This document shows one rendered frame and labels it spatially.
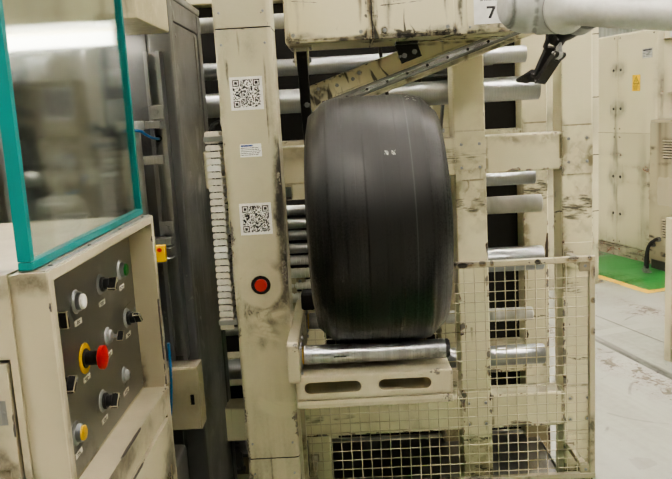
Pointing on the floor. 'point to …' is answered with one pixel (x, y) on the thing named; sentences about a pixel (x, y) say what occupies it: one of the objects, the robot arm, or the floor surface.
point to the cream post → (261, 26)
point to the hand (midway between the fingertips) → (523, 52)
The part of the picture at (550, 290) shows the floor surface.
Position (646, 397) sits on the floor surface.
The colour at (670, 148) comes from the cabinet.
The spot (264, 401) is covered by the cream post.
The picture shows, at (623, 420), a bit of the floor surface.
